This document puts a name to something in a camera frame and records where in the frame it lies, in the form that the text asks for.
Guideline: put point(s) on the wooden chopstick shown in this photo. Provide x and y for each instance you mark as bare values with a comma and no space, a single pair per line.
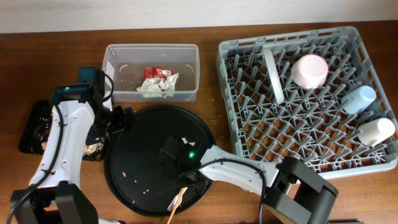
172,213

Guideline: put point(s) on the light blue cup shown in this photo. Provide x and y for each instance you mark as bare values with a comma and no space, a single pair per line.
359,99

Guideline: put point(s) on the grey plate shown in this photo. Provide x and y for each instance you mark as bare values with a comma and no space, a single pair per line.
273,75

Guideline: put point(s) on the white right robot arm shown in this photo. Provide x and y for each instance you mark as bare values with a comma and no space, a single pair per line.
290,190

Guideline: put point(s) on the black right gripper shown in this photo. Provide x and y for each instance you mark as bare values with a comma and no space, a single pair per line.
176,173

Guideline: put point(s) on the round black tray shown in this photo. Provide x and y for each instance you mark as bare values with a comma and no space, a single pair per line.
138,176

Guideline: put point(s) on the white cup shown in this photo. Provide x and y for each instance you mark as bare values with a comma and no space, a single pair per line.
375,132

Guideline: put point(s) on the white paper napkin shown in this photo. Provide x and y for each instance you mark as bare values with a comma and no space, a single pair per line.
167,85

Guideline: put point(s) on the pink bowl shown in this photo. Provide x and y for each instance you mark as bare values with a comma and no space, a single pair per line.
310,71

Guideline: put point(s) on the white plastic fork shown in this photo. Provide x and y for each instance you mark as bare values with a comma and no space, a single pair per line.
177,200

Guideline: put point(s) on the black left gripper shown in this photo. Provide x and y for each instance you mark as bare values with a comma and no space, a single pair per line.
121,122

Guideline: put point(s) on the red snack wrapper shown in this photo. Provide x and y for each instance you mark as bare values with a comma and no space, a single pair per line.
157,72

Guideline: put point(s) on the grey dishwasher rack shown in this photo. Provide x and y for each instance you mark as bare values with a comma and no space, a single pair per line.
310,125

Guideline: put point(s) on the clear plastic bin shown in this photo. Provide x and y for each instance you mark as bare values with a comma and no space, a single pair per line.
125,64

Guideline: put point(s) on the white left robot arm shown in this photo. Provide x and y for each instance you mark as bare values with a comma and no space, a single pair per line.
54,194

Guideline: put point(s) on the black rectangular tray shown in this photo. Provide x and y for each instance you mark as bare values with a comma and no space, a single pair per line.
28,144

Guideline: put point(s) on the white tissue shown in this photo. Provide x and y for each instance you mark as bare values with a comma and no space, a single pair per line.
151,87

